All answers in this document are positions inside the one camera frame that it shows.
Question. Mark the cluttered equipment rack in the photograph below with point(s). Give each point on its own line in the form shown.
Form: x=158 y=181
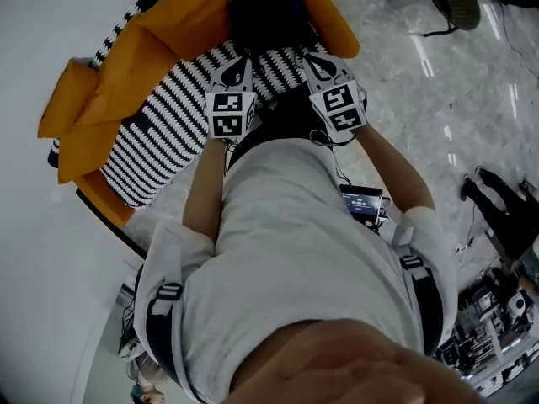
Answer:
x=484 y=343

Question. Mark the small orange cushion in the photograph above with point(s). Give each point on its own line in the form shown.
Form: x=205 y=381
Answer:
x=67 y=95

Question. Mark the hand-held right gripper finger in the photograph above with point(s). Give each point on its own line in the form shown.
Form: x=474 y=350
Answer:
x=337 y=70
x=312 y=74

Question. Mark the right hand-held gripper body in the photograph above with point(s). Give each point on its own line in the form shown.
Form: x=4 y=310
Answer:
x=341 y=105

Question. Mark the white machine base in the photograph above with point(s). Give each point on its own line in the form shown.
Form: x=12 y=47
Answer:
x=517 y=307

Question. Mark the orange striped sofa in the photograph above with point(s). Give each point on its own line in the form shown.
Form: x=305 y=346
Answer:
x=160 y=133

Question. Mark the person's left forearm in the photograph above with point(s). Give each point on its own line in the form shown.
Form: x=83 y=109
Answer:
x=206 y=183

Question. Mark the person's right forearm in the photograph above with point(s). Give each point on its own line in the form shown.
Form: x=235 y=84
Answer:
x=391 y=171

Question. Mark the person's chin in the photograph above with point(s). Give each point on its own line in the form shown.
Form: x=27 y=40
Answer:
x=358 y=364

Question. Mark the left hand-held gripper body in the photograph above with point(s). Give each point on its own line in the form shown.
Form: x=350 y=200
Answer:
x=229 y=114

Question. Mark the black screen device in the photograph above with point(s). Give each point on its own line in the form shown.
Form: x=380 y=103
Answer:
x=362 y=204

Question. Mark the dark round-back chair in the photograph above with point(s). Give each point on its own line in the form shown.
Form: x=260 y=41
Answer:
x=457 y=2

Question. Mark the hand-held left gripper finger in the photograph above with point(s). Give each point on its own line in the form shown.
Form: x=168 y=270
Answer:
x=247 y=76
x=223 y=76

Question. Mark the person's white shirt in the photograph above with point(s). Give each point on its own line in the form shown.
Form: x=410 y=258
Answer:
x=295 y=246

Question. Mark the person's black trousers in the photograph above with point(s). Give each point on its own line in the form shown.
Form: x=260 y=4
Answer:
x=290 y=116

